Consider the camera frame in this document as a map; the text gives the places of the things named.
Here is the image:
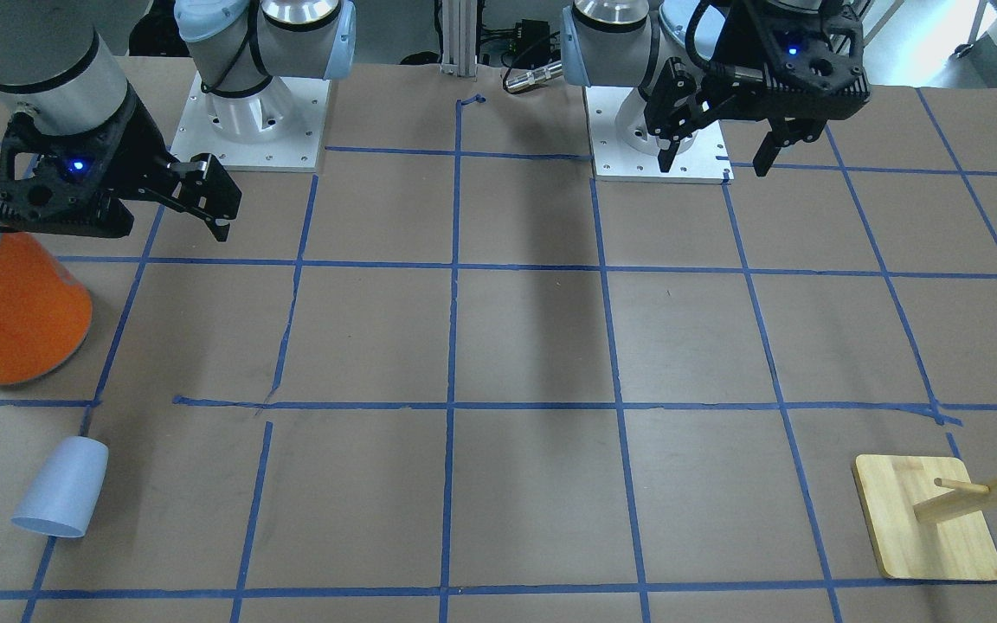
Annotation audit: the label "wooden mug tree stand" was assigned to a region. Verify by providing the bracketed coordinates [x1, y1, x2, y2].
[846, 453, 997, 582]

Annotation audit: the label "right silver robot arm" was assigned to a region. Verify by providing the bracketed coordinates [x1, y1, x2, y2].
[0, 1, 357, 241]

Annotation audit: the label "aluminium frame post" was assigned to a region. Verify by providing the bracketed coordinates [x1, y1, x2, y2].
[434, 0, 481, 80]

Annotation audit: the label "silver cable connector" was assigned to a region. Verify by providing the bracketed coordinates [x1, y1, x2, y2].
[503, 61, 564, 95]

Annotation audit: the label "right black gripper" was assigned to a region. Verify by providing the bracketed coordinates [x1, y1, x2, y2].
[0, 87, 241, 243]

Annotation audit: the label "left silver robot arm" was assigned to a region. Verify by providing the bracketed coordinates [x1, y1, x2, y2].
[561, 1, 872, 177]

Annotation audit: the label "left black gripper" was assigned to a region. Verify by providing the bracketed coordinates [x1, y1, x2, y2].
[644, 1, 872, 177]

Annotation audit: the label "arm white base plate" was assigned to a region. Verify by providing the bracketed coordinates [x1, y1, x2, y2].
[584, 87, 733, 184]
[170, 75, 335, 173]

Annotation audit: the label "light blue plastic cup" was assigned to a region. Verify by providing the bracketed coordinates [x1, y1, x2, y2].
[10, 435, 110, 539]

